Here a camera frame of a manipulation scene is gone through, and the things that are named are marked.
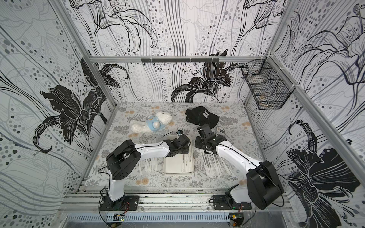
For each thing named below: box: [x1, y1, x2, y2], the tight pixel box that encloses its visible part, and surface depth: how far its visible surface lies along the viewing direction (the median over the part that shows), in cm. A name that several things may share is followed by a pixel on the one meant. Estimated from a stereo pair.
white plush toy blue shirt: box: [130, 111, 173, 133], surface depth 100 cm
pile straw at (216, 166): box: [200, 149, 235, 178], surface depth 86 cm
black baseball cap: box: [184, 105, 220, 129], surface depth 107 cm
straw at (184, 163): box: [182, 153, 188, 173], surface depth 88 cm
